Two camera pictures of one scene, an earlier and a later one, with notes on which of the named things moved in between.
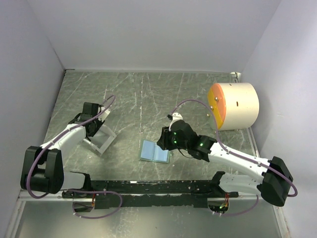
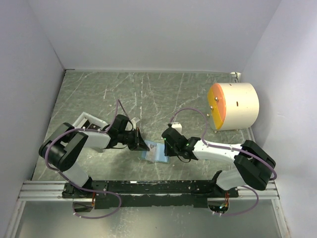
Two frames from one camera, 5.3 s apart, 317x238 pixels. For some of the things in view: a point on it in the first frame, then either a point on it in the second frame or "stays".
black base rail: [152, 194] stays
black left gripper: [99, 123] to [138, 144]
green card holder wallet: [151, 151] stays
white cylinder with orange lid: [233, 106] stays
